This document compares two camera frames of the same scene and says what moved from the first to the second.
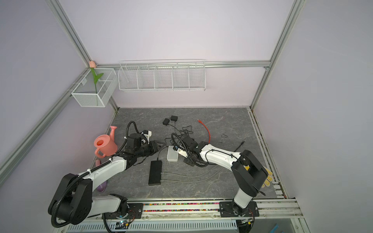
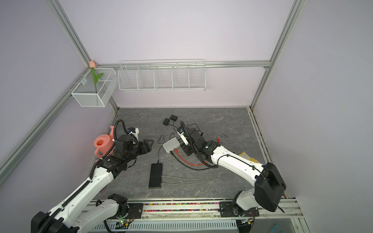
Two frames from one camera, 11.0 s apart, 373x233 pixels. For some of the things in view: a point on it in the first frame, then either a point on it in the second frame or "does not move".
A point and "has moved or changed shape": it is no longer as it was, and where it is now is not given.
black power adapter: [166, 121] does not move
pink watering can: [106, 143] does not move
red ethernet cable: [209, 138] -> [178, 154]
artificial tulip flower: [92, 65] does not move
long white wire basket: [162, 75] does not move
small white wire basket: [96, 88] does not move
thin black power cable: [159, 151] has moved or changed shape
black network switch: [155, 173] has moved or changed shape
